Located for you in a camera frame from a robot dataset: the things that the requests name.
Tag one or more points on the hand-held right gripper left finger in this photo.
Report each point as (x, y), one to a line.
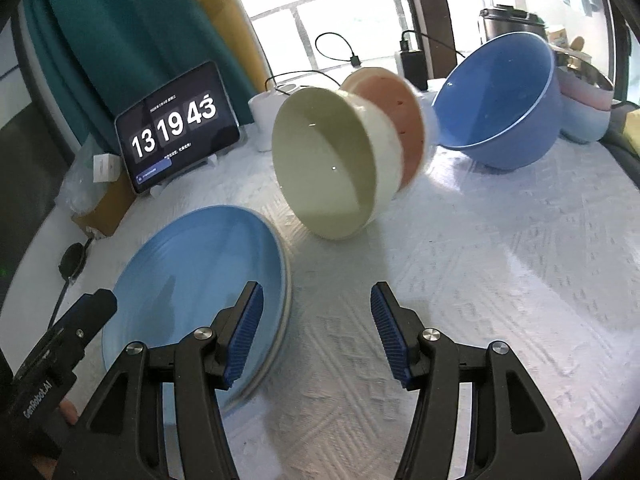
(245, 340)

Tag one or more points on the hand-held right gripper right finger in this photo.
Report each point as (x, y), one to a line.
(392, 345)

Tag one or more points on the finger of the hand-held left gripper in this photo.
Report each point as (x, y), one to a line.
(85, 310)

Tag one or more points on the beige plate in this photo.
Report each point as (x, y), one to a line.
(288, 290)

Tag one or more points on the blue plate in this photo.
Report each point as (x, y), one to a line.
(190, 280)

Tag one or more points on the green bowl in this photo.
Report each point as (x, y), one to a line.
(320, 170)

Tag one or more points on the white bowl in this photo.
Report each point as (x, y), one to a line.
(431, 125)

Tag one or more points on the pink speckled bowl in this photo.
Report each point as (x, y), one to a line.
(400, 120)

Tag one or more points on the large blue bowl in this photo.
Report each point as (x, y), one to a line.
(500, 90)

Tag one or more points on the person's left hand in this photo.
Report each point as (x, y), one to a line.
(68, 412)

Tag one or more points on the black round charger puck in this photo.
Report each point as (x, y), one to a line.
(72, 262)

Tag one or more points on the brown cardboard box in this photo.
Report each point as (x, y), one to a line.
(107, 210)

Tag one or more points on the white textured tablecloth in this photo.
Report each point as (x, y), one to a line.
(450, 260)

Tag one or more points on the clear plastic bag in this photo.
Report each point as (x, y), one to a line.
(77, 180)

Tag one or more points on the small white box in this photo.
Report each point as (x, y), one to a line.
(106, 167)

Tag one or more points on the tablet with clock display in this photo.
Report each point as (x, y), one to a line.
(175, 125)

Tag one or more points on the black power adapter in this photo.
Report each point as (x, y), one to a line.
(412, 70)

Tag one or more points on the teal curtain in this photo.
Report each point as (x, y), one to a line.
(125, 35)

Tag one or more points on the yellow curtain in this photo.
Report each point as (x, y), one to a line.
(225, 35)

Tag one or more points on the pale pink bowl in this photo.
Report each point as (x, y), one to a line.
(580, 95)

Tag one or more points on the steel bowl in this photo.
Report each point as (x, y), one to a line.
(585, 70)

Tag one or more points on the small carton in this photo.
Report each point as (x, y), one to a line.
(557, 35)

